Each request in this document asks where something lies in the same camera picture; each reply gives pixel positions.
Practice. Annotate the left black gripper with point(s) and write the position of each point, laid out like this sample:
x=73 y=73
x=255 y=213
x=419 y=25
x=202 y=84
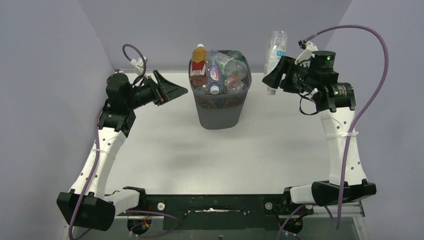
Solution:
x=168 y=90

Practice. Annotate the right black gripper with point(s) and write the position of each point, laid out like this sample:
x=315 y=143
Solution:
x=286 y=65

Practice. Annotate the red yellow label bottle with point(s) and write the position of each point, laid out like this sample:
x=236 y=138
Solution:
x=197 y=69

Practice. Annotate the clear bottle white label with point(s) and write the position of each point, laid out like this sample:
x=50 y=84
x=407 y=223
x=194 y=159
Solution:
x=276 y=48

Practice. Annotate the green tinted bottle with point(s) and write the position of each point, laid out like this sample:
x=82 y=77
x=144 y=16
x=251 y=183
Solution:
x=236 y=54

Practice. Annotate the pink blue label bottle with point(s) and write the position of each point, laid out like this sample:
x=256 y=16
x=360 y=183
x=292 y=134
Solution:
x=214 y=75

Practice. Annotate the grey ribbed waste bin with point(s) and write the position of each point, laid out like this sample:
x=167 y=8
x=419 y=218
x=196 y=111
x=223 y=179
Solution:
x=222 y=111

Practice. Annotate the blue label clear bottle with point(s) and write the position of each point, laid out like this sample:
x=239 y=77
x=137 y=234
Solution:
x=231 y=66

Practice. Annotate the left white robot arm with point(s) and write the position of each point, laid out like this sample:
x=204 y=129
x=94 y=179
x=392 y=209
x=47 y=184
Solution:
x=86 y=204

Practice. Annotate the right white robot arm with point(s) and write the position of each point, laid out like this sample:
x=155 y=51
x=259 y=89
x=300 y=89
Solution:
x=335 y=105

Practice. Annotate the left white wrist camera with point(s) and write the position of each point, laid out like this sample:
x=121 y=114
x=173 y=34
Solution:
x=140 y=65

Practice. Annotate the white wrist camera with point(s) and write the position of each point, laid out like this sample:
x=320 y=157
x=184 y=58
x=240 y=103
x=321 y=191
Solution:
x=140 y=65
x=304 y=58

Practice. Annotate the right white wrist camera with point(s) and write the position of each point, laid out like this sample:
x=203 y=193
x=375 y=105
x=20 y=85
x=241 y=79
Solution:
x=304 y=58

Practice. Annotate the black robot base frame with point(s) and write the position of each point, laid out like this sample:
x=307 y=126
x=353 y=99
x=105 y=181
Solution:
x=224 y=212

